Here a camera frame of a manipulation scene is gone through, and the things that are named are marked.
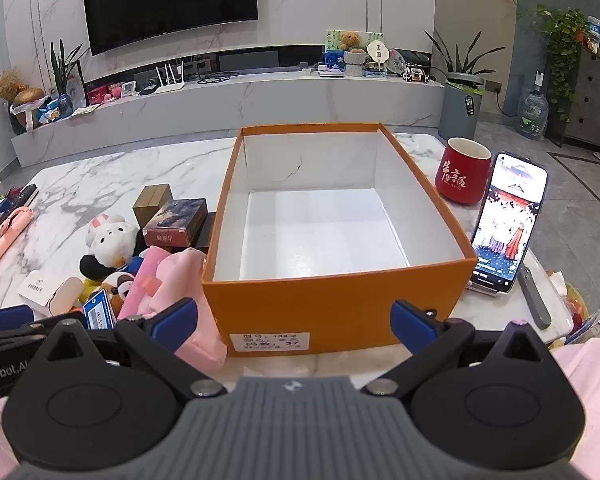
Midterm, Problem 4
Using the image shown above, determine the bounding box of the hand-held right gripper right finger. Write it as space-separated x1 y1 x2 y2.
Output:
362 299 553 397

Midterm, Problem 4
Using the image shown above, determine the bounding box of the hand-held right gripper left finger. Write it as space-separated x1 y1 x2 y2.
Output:
43 299 227 400

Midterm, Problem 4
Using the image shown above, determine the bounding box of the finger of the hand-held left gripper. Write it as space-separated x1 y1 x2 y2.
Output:
0 306 66 357

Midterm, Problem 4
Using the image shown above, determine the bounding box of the white printed box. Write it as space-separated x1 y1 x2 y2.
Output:
17 270 85 319

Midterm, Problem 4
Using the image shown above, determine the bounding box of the orange cardboard box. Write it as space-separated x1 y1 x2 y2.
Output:
201 122 479 359

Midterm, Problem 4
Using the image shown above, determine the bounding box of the panda plush toy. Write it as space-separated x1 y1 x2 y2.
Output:
79 212 141 281

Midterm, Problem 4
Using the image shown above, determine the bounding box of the gold box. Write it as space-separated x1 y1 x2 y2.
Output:
132 184 175 231

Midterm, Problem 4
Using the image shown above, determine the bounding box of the pink pouch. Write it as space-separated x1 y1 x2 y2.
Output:
116 246 229 374

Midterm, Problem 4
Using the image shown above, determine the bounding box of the small brown plush toy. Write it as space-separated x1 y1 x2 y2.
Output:
82 271 136 312

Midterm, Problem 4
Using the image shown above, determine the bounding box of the blue label card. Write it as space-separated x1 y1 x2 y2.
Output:
81 287 117 331

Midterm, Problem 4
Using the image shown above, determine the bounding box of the pink selfie stick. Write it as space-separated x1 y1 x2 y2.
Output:
0 206 35 266

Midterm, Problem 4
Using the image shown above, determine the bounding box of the black box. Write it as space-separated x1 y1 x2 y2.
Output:
190 211 217 257

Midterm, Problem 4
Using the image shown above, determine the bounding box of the dark red box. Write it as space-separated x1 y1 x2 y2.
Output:
142 198 209 248

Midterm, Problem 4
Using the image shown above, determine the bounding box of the black flat case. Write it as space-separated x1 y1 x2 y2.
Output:
0 185 40 214

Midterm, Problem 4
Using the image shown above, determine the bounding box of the smartphone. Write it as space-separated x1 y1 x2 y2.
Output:
467 151 550 295

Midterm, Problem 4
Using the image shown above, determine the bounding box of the red mug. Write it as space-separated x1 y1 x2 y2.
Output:
434 137 493 206

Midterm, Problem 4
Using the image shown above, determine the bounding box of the clear plastic packet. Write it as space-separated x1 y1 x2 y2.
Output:
562 300 600 347

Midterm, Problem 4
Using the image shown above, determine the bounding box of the pink cloth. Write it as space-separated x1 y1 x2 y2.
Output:
550 337 600 480

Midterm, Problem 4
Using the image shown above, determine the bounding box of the grey trash bin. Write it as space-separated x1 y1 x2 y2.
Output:
438 72 485 142

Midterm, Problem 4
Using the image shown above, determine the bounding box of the marble television console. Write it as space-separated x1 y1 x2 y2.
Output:
11 42 446 169

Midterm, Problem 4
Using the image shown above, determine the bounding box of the brown mushroom ornament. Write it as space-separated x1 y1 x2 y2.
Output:
10 87 47 134

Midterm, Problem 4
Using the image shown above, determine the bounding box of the dried flower bouquet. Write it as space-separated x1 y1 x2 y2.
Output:
0 67 26 104

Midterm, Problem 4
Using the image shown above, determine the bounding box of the white router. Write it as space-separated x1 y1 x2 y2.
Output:
155 60 186 94

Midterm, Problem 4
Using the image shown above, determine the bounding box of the water jug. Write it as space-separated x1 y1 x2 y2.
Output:
515 89 550 141

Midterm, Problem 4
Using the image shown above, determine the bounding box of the potted plant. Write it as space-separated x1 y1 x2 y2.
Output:
425 27 506 79
50 39 89 97

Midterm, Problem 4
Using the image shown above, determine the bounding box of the green picture board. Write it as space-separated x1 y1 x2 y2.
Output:
325 29 385 69

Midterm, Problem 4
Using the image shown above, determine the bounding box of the grey cabinet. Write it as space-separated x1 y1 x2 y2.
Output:
545 47 600 162

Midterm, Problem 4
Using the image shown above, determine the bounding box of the green ivy plant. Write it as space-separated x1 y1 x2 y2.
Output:
527 4 589 122

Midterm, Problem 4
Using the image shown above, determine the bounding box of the black television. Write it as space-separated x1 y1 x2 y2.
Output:
81 0 259 57

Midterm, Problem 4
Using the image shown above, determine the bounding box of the grey handled tool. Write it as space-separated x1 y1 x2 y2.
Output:
517 265 553 331

